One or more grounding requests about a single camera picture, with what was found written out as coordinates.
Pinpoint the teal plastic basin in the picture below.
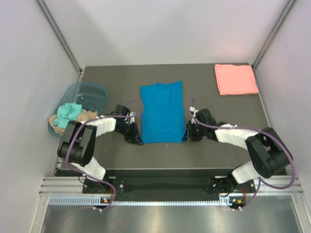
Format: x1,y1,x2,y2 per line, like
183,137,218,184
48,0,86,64
48,82,109,139

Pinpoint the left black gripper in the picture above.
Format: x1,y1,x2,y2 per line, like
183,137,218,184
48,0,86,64
117,121,143,145

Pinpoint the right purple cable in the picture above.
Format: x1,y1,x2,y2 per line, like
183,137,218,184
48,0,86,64
188,97,297,212

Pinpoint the folded pink t shirt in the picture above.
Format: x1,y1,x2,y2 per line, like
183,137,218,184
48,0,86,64
214,64,259,96

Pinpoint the purple cable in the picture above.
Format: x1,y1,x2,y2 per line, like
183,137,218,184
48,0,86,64
188,97,297,212
65,99,145,212

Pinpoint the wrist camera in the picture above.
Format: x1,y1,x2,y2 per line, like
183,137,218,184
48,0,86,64
129,112,136,124
189,106,198,118

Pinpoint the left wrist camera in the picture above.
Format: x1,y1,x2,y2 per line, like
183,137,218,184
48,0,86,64
129,112,136,124

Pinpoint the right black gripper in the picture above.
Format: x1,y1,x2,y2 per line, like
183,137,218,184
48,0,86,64
182,120,207,142

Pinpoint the mint green t shirt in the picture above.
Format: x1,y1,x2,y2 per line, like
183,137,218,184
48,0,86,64
54,102,82,127

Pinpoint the blue t shirt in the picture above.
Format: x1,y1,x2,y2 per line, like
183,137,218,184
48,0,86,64
140,81,186,144

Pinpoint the left aluminium frame post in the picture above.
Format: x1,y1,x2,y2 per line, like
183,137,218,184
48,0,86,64
35,0,82,73

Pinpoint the right aluminium frame post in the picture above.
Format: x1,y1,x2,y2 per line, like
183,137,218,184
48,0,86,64
251,0,296,68

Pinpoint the beige t shirt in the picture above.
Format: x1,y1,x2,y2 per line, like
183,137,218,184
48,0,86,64
49,109,98,135

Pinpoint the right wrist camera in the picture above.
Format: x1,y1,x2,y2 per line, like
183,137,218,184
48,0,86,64
189,106,198,118

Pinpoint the aluminium frame post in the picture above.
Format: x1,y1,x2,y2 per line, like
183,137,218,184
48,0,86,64
251,0,296,68
35,0,82,73

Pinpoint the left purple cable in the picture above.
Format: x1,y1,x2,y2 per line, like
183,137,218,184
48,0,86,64
65,99,145,212

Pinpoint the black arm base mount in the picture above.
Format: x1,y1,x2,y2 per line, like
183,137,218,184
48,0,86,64
82,168,255,195

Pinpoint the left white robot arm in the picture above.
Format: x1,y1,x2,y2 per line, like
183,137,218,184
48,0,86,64
57,105,143,193

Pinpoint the aluminium extrusion rail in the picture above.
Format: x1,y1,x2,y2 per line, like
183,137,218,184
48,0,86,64
39,177,84,196

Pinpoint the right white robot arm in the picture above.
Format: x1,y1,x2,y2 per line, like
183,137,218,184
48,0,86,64
183,106,293,192

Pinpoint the slotted cable duct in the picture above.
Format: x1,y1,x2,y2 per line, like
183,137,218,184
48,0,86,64
49,196,243,207

